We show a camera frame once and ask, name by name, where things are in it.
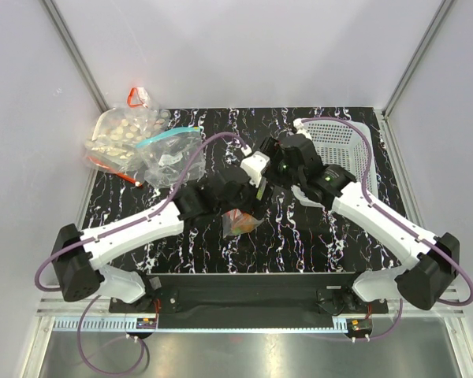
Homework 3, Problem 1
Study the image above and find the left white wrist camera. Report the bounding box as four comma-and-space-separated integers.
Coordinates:
240, 151, 270, 187

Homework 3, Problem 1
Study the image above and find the brown kiwi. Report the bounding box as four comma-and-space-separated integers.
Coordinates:
233, 221, 255, 235

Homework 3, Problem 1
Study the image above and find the left aluminium frame post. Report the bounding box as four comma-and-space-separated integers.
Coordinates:
39, 0, 110, 113

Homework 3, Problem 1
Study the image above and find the small bag orange zipper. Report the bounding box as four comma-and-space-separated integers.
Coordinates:
127, 87, 160, 110

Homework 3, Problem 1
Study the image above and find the white slotted cable duct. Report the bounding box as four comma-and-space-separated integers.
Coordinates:
54, 316, 348, 334

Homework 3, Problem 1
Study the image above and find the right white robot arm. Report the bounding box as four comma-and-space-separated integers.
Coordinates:
259, 134, 460, 313

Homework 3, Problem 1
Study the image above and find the clear bag teal zipper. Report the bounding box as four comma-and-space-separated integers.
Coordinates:
136, 125, 206, 188

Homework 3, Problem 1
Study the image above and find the bag of round biscuits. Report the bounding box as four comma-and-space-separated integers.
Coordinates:
84, 106, 171, 187

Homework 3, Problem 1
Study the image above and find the right aluminium frame post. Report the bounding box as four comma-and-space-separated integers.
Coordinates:
382, 0, 458, 119

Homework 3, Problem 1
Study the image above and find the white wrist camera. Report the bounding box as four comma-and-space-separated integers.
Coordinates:
240, 151, 270, 187
292, 118, 311, 139

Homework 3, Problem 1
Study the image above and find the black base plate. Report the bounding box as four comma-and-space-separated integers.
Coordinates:
110, 273, 389, 330

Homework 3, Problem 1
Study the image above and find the aluminium frame post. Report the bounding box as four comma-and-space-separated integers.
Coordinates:
382, 0, 458, 119
39, 0, 110, 113

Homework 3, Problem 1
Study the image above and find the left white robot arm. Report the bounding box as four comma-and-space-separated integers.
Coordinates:
50, 166, 268, 312

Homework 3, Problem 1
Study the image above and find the clear bag orange zipper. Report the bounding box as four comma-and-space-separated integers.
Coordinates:
220, 175, 275, 239

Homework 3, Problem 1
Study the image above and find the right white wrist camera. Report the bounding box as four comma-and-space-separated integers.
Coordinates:
292, 118, 311, 139

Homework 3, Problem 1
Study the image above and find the white plastic basket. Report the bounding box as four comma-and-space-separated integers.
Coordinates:
303, 119, 373, 181

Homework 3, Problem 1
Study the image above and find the front aluminium rail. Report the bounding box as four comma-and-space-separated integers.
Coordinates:
35, 285, 466, 318

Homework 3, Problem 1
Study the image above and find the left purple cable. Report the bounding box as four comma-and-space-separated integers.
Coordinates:
33, 132, 251, 375

